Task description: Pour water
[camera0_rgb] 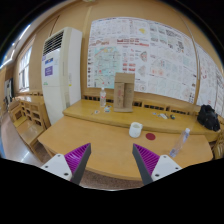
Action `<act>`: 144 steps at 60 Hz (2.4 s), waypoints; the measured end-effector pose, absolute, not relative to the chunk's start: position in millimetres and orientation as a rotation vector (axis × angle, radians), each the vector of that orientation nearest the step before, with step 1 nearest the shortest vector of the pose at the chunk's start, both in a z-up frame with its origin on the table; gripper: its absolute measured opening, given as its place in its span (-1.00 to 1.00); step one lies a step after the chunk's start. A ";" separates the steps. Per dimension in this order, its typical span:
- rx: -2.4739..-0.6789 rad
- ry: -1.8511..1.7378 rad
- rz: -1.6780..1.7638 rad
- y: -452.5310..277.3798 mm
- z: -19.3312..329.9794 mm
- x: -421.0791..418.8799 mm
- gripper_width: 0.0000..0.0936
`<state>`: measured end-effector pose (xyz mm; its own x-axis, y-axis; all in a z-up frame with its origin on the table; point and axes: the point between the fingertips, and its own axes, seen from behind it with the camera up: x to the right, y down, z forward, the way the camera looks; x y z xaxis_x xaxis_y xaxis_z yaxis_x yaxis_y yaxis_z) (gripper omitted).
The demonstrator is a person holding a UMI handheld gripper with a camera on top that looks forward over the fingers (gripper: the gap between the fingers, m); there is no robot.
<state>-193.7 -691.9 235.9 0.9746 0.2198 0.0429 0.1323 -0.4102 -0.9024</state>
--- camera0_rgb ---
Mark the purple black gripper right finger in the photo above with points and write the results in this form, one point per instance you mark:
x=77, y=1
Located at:
x=151, y=166

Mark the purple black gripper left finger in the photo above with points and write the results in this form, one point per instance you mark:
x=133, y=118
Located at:
x=71, y=166

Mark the clear plastic water bottle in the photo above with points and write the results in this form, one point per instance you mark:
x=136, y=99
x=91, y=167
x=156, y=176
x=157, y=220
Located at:
x=179, y=144

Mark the water bottle with red label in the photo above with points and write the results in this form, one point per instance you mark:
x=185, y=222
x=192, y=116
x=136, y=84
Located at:
x=102, y=97

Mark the red round coaster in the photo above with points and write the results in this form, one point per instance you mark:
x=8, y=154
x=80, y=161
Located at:
x=150, y=136

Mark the white ceramic mug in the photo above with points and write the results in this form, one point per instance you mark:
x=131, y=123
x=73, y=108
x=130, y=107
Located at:
x=135, y=129

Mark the small items on table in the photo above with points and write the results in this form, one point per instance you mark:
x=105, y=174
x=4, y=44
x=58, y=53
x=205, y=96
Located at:
x=164, y=116

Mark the wooden bench unit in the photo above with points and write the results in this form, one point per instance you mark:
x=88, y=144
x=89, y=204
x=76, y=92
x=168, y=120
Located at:
x=30, y=118

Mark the small glass jar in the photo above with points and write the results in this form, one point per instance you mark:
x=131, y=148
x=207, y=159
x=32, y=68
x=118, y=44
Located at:
x=107, y=109

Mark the black bag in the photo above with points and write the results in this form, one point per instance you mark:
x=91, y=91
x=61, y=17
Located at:
x=208, y=118

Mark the brown cardboard box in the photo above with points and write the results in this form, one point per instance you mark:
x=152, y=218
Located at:
x=123, y=92

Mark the window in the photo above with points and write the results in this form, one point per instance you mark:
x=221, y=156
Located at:
x=24, y=70

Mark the white standing air conditioner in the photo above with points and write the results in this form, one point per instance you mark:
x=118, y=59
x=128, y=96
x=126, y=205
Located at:
x=60, y=71

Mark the right wall poster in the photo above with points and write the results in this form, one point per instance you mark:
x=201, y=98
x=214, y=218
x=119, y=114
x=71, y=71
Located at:
x=211, y=89

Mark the large wall poster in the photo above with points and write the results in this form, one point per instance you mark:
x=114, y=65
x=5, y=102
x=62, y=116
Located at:
x=161, y=58

